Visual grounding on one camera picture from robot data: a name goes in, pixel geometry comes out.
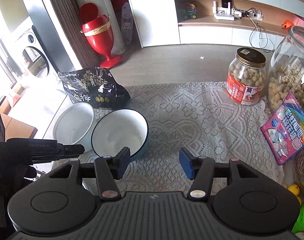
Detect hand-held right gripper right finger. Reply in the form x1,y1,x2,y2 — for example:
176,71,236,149
179,147,261,200

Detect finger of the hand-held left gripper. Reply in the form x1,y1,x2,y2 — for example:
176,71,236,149
56,143,85,155
33,154,80,165

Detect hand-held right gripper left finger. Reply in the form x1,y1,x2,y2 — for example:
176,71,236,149
51,147,131,200

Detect white bowl with orange print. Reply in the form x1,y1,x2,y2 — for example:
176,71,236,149
53,102,95,147

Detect blue-rimmed bowl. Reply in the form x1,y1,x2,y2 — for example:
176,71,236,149
91,109,150,162

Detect brown wooden side table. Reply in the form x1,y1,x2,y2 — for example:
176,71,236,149
1,112,38,141

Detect white lace tablecloth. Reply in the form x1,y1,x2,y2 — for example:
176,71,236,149
52,81,284,195

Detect black snack bag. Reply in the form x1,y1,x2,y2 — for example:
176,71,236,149
57,67,131,110

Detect white washing machine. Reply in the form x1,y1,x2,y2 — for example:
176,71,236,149
11,16,60,83

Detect small glass jar gold lid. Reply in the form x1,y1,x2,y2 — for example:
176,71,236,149
226,47,267,105

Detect pink marshmallow packet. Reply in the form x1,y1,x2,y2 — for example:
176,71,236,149
260,92,304,165

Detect yellow plastic toy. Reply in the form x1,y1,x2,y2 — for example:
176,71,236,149
286,184,302,205

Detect red trash bin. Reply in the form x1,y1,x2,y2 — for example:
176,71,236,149
78,2,122,68

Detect grey ribbed pillar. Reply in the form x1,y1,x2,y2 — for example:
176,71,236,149
16,0,106,67

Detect white printed skateboard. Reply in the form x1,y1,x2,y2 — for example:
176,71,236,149
121,2,134,45

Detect large glass jar with lid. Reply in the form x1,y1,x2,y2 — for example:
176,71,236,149
267,26,304,115

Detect white cylindrical appliance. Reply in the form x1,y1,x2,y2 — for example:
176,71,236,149
104,0,126,55

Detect white router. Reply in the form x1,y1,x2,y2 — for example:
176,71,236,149
212,0,236,21

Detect green toy tractor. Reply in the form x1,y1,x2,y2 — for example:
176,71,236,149
183,2,198,20

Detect white power strip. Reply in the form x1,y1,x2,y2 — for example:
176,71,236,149
232,8,264,21

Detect black power cable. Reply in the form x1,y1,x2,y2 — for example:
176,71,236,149
243,9,270,53

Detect white wall cabinet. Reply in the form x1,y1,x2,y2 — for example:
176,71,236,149
123,0,304,48

